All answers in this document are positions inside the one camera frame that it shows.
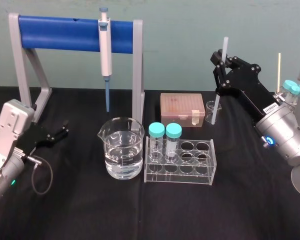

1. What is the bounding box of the large glass beaker with water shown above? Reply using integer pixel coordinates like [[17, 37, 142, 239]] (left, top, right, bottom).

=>
[[97, 117, 145, 180]]

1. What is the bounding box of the clear acrylic tube rack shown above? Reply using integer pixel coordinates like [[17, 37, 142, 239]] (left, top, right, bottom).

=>
[[142, 136, 218, 186]]

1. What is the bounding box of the thin dark gripper cable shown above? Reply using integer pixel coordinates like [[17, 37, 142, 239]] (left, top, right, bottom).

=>
[[24, 154, 54, 196]]

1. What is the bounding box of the small glass beaker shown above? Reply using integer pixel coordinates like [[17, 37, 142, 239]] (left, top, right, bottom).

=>
[[205, 100, 222, 123]]

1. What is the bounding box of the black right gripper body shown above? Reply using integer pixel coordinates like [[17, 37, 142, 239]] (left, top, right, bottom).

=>
[[215, 57, 286, 125]]

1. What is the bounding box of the brown translucent pipette tip box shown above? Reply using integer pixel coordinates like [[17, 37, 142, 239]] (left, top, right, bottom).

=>
[[160, 92, 206, 128]]

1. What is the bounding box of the white pipette with blue tip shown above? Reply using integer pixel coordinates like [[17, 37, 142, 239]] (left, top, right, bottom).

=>
[[97, 6, 114, 113]]

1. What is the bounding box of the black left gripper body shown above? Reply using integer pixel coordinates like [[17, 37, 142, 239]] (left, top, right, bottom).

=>
[[14, 122, 55, 158]]

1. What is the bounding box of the clear vial with teal lid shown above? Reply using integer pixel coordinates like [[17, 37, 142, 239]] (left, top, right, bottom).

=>
[[277, 79, 300, 105]]

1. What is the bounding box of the beige tape strip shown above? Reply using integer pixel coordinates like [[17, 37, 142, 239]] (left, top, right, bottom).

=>
[[191, 109, 201, 126]]

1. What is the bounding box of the black table cloth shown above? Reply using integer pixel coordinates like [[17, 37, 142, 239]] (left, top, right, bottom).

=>
[[0, 86, 300, 240]]

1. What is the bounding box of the grey stand with blue bar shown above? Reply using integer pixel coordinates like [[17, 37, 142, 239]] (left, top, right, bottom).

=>
[[8, 12, 145, 124]]

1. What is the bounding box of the clear tube with teal cap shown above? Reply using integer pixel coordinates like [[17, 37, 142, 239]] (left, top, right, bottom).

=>
[[165, 122, 183, 162], [148, 122, 166, 162]]

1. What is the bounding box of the thin wooden stick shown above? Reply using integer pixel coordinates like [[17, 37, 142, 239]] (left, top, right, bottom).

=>
[[277, 52, 282, 94]]

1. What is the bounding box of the translucent white stirring rod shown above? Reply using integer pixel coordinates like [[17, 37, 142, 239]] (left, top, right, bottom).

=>
[[209, 36, 229, 125]]

